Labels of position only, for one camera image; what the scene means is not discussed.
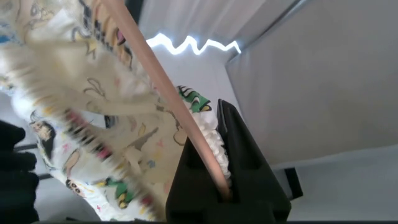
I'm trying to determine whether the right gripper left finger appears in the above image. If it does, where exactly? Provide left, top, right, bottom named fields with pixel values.
left=165, top=136, right=231, bottom=222

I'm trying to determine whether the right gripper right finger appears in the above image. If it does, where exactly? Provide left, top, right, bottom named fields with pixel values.
left=216, top=98, right=292, bottom=222

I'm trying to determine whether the pink clothes hanger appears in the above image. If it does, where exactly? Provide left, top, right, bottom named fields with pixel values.
left=101, top=0, right=233, bottom=200

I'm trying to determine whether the cream printed garment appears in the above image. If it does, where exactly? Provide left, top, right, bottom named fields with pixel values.
left=0, top=0, right=233, bottom=222

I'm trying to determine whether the black short-sleeved shirt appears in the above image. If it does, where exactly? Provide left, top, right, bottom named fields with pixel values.
left=0, top=119, right=40, bottom=223

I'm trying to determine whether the black clothes rack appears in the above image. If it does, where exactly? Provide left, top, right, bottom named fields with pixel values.
left=14, top=0, right=304, bottom=200

